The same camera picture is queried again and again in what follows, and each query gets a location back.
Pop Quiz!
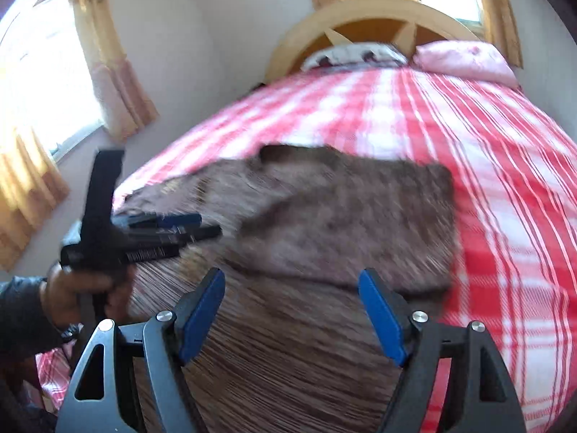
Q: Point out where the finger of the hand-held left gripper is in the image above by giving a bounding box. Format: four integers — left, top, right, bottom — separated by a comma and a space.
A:
115, 213, 203, 231
124, 224, 223, 263

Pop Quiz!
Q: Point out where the red white plaid blanket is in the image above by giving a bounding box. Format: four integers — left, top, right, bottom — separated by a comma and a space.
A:
35, 65, 577, 433

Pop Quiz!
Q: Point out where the person's left hand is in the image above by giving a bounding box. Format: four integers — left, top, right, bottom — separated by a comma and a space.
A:
40, 259, 136, 339

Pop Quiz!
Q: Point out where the person's left forearm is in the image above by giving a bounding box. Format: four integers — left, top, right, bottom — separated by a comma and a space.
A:
0, 275, 64, 364

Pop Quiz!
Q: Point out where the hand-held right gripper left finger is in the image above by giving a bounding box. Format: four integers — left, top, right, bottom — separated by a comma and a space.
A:
56, 267, 226, 433

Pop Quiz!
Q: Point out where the large side window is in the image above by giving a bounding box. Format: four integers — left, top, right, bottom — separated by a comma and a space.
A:
0, 0, 105, 159

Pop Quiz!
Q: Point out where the patterned white pillow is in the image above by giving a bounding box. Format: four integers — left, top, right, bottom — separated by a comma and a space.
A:
300, 43, 409, 72

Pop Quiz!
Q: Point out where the cream wooden headboard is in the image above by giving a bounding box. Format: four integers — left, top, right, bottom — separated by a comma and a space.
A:
264, 0, 486, 84

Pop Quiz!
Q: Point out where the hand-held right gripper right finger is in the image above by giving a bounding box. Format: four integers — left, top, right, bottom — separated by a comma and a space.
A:
357, 268, 528, 433

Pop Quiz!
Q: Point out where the brown striped knit sweater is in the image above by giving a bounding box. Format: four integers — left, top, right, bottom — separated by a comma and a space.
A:
113, 143, 463, 433

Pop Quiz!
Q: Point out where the pink pillow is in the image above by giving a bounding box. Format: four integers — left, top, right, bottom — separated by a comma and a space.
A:
412, 40, 520, 89

